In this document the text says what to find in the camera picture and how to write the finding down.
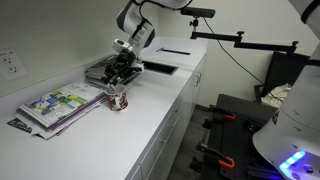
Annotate black chair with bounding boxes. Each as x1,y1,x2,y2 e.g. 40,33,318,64
254,51,309,103

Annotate purple edged booklet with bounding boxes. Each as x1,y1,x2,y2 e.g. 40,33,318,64
46,94,108,131

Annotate red and white patterned mug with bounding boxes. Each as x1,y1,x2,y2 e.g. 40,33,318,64
104,83,129,112

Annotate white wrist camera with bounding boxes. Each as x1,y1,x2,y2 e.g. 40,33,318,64
112,38,132,51

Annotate black camera cable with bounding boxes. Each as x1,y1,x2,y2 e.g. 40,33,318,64
202,17,268,86

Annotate metal cabinet door handle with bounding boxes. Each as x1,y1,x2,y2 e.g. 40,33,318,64
194,71,202,89

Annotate black printed card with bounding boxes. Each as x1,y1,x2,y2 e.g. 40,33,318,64
7,117,34,134

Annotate white cabinet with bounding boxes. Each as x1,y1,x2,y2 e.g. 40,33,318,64
124,54,208,180

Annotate white paper pile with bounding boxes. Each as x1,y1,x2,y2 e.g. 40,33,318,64
14,99,102,141

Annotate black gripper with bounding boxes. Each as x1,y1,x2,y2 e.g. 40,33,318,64
103,49,138,87

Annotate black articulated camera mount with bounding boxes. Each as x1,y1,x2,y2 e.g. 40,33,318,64
189,18,300,54

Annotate cream crumpled bag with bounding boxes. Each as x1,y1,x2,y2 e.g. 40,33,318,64
260,83,293,109

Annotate magazine stack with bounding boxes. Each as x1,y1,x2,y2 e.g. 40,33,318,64
85,63,145,90

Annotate dark cover magazine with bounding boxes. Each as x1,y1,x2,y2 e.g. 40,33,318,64
87,54,118,78

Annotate white wall outlet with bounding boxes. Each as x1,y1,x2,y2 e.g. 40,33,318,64
0,48,30,82

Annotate colourful chart brochure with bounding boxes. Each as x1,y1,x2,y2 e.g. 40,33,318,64
17,82,105,129

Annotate metal drawer handle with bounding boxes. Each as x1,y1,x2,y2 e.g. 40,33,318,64
160,115,181,145

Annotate black clamp orange handle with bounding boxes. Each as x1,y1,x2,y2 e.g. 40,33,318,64
209,104,236,122
196,142,235,170

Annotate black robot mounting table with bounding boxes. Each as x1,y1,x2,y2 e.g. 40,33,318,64
189,93,284,180

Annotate black stereo camera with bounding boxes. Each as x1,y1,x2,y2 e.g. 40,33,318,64
180,6,217,19

